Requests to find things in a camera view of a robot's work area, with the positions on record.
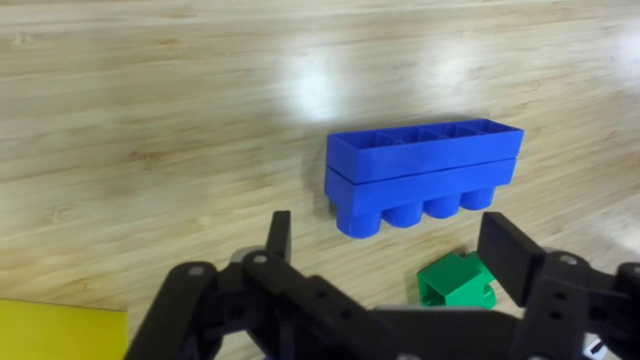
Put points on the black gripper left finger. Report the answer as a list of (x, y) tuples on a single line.
[(221, 307)]

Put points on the small green block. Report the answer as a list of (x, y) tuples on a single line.
[(452, 283)]

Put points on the yellow four-stud block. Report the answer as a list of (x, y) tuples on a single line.
[(61, 332)]

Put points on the blue narrow four-stud block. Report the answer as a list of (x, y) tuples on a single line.
[(426, 173)]

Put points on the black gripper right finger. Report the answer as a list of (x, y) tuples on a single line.
[(573, 301)]

